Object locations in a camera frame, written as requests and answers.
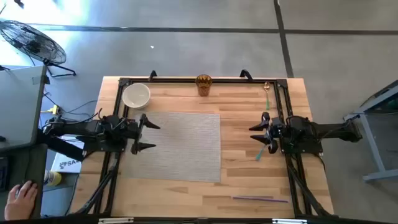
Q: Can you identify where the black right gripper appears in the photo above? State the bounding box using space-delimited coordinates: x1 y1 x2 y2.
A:
248 111 285 155

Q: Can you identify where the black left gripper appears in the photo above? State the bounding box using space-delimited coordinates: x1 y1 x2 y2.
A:
124 113 161 156

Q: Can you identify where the white ceramic bowl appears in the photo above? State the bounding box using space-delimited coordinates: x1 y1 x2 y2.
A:
122 82 152 110

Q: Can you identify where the gold spoon with teal handle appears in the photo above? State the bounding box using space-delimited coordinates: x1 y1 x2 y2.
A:
263 81 271 111

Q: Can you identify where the purple straw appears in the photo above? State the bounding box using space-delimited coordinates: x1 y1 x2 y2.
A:
232 195 289 203

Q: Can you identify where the amber faceted plastic cup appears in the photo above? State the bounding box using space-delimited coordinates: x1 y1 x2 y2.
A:
195 73 213 97

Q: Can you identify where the grey woven placemat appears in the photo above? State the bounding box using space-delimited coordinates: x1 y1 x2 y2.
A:
119 111 222 184

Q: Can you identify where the white cardboard box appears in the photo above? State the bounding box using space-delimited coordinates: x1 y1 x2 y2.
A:
50 135 85 174

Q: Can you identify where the silver metal hinge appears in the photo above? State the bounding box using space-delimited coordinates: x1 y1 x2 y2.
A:
272 218 308 224
98 217 134 224

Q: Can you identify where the grey metal table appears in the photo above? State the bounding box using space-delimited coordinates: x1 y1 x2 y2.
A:
343 79 398 183

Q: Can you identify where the light grey desk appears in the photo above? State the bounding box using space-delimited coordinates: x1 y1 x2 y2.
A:
0 65 48 153

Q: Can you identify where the dark grey desk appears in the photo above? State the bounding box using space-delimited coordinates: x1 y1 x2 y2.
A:
0 144 48 220

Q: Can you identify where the person's hand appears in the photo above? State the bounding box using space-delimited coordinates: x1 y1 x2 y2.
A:
4 180 39 221

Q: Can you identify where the black floor fan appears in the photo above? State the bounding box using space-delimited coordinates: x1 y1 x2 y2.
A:
0 20 77 78

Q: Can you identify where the black aluminium table frame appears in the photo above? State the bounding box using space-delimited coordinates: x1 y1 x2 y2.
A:
73 76 335 218

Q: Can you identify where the black floor cable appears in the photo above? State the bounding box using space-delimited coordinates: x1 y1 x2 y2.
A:
43 91 99 124

